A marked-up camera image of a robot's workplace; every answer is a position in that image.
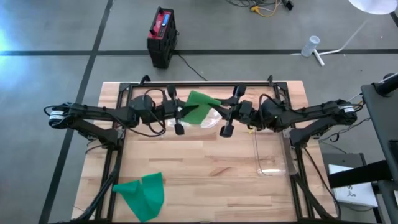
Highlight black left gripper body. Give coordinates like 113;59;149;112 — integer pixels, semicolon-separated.
155;84;185;136

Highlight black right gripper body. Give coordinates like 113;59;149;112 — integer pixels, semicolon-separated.
220;84;259;138

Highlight light green elastic bandage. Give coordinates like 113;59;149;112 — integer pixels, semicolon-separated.
181;90;222;126

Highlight dark green bandage piece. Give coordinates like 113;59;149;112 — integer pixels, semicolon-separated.
112;171;165;223

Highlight clear crumpled plastic bag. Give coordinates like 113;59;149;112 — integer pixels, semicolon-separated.
166;107;223;129

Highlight clear plastic container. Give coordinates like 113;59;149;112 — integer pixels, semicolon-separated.
254;123;299;177

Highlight red and black box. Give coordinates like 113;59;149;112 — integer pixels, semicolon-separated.
146;6;178;69

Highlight grey flat box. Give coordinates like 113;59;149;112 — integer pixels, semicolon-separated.
320;152;366;187

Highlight white box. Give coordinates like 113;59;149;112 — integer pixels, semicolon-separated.
328;163;379;208

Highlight grey desk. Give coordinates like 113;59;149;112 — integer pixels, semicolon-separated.
360;73;398;224

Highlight white floor stand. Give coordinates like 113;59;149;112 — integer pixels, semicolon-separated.
290;0;398;67

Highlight black aluminium rig frame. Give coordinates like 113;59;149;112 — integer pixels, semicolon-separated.
74;74;340;224

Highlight yellow floor cable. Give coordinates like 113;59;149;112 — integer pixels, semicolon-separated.
250;0;280;18

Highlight black floor cable bundle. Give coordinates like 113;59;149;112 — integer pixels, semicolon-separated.
226;0;280;9

